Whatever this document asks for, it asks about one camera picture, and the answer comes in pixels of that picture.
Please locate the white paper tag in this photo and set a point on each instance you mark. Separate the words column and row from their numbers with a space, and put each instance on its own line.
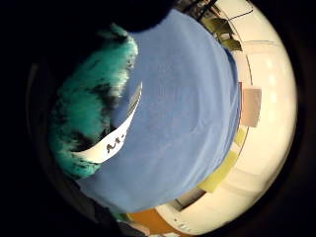
column 113, row 141

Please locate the small yellow panel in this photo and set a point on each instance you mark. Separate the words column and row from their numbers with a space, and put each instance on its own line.
column 240, row 136

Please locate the orange panel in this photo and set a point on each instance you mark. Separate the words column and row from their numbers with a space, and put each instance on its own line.
column 151, row 222

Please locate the large yellow panel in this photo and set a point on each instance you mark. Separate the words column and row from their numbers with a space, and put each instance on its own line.
column 219, row 173

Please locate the green leafy plant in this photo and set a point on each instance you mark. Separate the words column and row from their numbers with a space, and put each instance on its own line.
column 220, row 31

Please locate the pink wall board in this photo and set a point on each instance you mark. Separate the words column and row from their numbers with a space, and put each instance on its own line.
column 251, row 107

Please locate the teal furry plush toy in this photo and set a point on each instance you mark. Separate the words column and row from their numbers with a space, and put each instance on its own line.
column 85, row 108

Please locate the person's blue shirt torso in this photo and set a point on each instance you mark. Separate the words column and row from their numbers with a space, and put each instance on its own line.
column 177, row 115

